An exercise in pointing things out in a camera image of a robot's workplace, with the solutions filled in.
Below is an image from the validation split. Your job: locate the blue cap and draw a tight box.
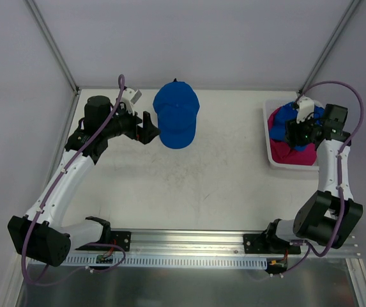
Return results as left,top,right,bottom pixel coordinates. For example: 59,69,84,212
268,102,316,157
153,79,200,150

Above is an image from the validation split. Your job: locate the pink cap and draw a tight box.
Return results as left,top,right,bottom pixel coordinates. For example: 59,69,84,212
267,106,318,166

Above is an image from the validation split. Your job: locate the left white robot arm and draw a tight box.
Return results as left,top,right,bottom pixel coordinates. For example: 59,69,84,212
8,88,160,267

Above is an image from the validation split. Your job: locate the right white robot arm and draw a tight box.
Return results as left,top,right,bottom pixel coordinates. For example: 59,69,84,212
251,100,363,256

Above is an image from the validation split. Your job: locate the white plastic basket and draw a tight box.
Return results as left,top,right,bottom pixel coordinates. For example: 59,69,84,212
262,98,319,172

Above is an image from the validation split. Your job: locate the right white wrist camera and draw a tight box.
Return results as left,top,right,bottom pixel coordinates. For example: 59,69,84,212
294,97,315,123

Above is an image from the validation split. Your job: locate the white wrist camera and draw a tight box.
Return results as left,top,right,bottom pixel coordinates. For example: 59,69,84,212
294,97,315,123
120,87,142,114

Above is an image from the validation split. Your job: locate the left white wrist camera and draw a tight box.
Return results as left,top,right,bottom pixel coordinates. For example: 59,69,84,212
120,87,142,114

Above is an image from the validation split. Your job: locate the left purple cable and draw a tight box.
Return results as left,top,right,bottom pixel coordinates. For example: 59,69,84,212
21,74,126,286

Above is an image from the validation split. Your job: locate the purple cable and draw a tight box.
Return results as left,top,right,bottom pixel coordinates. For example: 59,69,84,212
252,80,365,281
21,74,126,286

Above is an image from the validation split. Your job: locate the right aluminium frame post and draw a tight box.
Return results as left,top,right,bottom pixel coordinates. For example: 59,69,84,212
297,0,362,95

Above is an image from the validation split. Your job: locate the aluminium frame post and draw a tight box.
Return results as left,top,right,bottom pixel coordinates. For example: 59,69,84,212
297,0,362,95
24,0,79,93

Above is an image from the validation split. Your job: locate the left aluminium frame post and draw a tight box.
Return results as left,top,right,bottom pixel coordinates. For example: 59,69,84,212
24,0,79,93

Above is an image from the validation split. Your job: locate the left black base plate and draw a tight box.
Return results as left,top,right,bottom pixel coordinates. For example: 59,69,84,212
80,228,132,252

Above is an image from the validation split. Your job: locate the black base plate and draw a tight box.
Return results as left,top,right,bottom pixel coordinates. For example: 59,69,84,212
80,228,132,252
243,232,301,255

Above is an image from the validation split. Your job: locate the aluminium mounting rail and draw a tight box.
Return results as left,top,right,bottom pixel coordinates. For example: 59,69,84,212
64,228,362,259

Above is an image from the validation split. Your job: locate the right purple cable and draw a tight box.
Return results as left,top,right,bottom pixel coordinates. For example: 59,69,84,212
252,80,365,281

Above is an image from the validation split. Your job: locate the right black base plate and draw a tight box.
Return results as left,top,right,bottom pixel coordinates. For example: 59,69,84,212
243,232,301,255

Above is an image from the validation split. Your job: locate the white slotted cable duct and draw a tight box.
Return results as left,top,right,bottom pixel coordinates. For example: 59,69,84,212
63,253,268,271

